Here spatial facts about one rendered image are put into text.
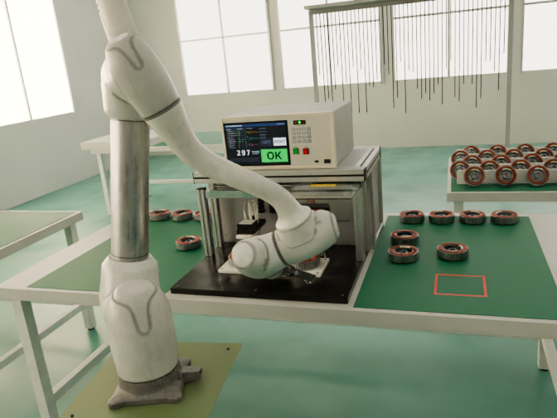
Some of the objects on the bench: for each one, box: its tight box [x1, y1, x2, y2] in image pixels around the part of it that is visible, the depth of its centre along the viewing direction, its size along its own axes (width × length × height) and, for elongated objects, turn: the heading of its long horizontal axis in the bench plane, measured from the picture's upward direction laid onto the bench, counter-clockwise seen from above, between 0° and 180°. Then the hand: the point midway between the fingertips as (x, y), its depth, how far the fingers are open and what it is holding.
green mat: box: [27, 214, 216, 294], centre depth 241 cm, size 94×61×1 cm, turn 179°
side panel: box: [370, 157, 384, 250], centre depth 221 cm, size 28×3×32 cm, turn 179°
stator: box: [176, 235, 201, 250], centre depth 235 cm, size 11×11×4 cm
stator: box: [290, 254, 320, 270], centre depth 194 cm, size 11×11×4 cm
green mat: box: [353, 216, 557, 320], centre depth 200 cm, size 94×61×1 cm, turn 179°
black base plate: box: [170, 242, 370, 304], centre depth 200 cm, size 47×64×2 cm
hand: (292, 272), depth 174 cm, fingers open, 13 cm apart
